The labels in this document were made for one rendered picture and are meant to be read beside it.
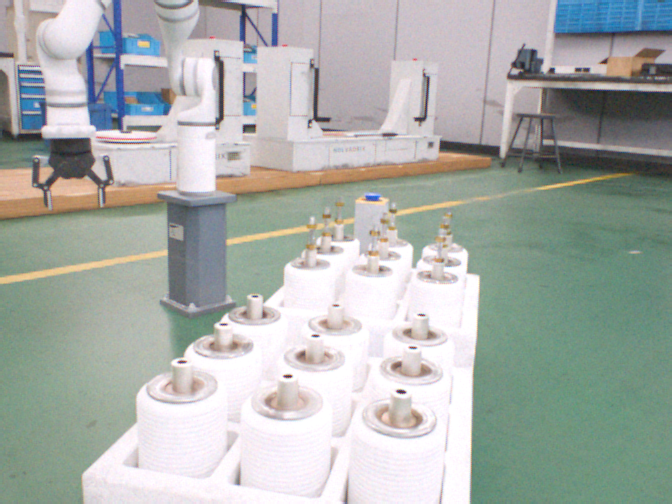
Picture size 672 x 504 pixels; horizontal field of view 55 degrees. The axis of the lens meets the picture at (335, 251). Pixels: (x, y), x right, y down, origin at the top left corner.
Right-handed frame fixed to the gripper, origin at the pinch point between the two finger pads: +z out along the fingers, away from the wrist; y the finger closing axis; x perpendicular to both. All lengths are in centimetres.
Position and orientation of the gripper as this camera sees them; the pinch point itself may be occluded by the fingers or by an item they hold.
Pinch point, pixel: (76, 205)
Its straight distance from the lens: 136.7
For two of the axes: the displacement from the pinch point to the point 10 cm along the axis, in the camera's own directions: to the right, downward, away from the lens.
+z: -0.4, 9.5, 3.1
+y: -9.3, 0.8, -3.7
